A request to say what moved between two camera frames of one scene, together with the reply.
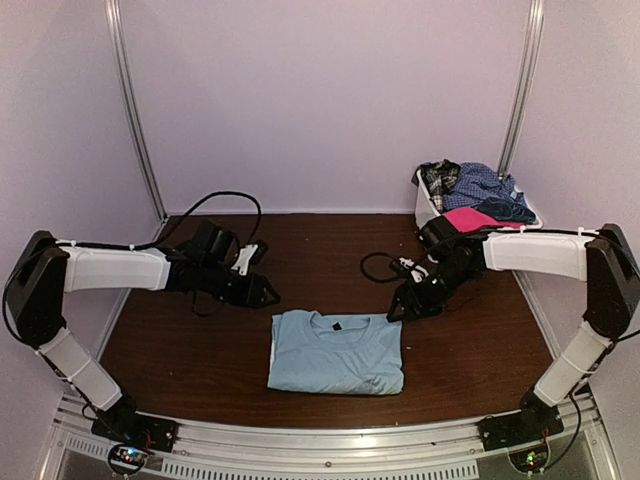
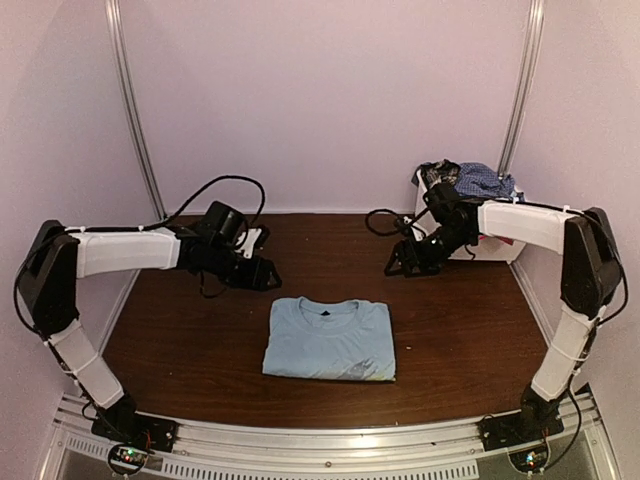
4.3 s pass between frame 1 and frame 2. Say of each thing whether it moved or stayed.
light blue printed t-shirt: moved
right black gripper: moved
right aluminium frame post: stayed
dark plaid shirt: stayed
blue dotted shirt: stayed
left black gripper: moved
